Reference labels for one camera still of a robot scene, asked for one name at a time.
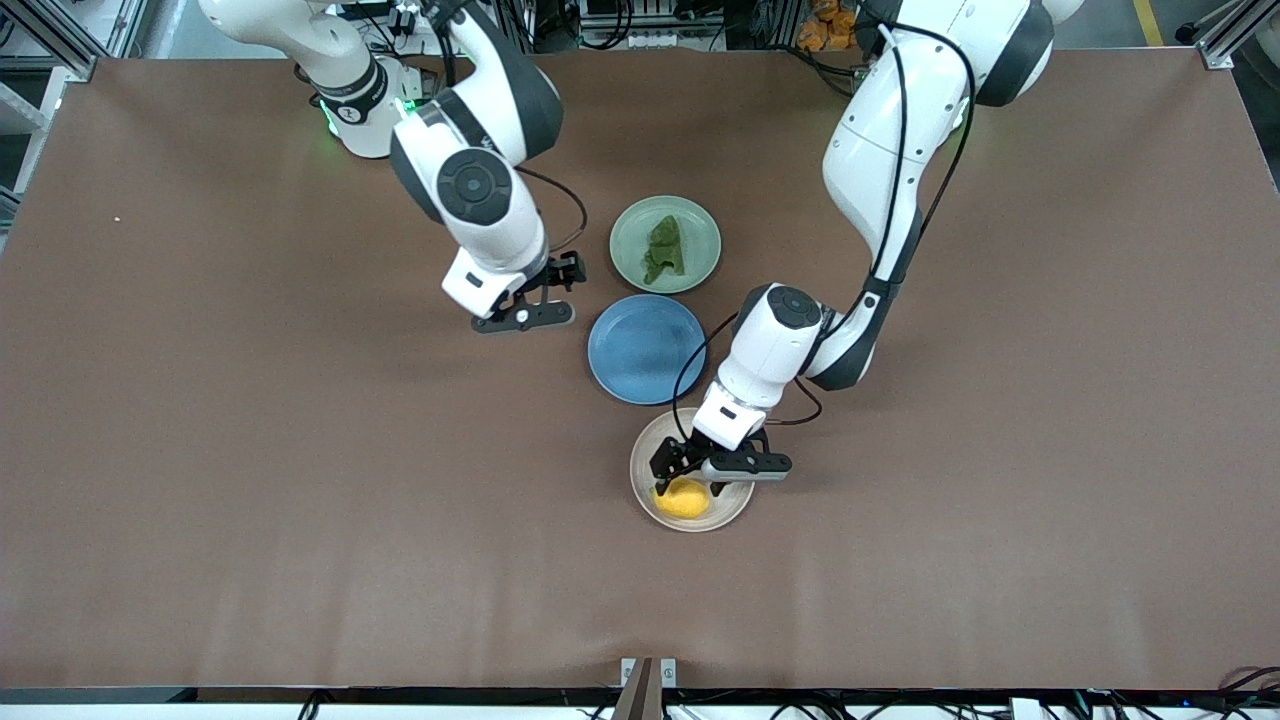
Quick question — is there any yellow lemon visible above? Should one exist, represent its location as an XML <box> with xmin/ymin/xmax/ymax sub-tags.
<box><xmin>655</xmin><ymin>478</ymin><xmax>714</xmax><ymax>520</ymax></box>

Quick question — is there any green lettuce leaf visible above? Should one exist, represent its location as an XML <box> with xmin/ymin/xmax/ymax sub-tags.
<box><xmin>642</xmin><ymin>215</ymin><xmax>687</xmax><ymax>285</ymax></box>

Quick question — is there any beige round plate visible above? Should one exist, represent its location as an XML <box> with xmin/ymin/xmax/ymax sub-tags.
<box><xmin>630</xmin><ymin>407</ymin><xmax>756</xmax><ymax>533</ymax></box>

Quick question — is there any blue round plate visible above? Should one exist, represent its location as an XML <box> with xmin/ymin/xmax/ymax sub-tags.
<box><xmin>587</xmin><ymin>294</ymin><xmax>707</xmax><ymax>406</ymax></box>

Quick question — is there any green round plate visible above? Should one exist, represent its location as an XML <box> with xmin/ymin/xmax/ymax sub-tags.
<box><xmin>609</xmin><ymin>195</ymin><xmax>723</xmax><ymax>295</ymax></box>

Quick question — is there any brown table mat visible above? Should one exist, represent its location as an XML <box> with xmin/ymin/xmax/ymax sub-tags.
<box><xmin>0</xmin><ymin>45</ymin><xmax>1280</xmax><ymax>691</ymax></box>

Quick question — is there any orange snack bag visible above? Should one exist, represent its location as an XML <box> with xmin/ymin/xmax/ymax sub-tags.
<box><xmin>797</xmin><ymin>0</ymin><xmax>866</xmax><ymax>53</ymax></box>

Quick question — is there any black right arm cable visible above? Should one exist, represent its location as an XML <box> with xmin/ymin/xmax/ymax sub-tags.
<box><xmin>515</xmin><ymin>165</ymin><xmax>589</xmax><ymax>253</ymax></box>

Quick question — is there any metal edge bracket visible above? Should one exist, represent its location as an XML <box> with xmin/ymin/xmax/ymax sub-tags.
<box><xmin>620</xmin><ymin>657</ymin><xmax>678</xmax><ymax>720</ymax></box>

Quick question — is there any aluminium frame profile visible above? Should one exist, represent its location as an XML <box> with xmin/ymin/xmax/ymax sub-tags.
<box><xmin>0</xmin><ymin>0</ymin><xmax>101</xmax><ymax>83</ymax></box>
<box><xmin>1195</xmin><ymin>0</ymin><xmax>1280</xmax><ymax>71</ymax></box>

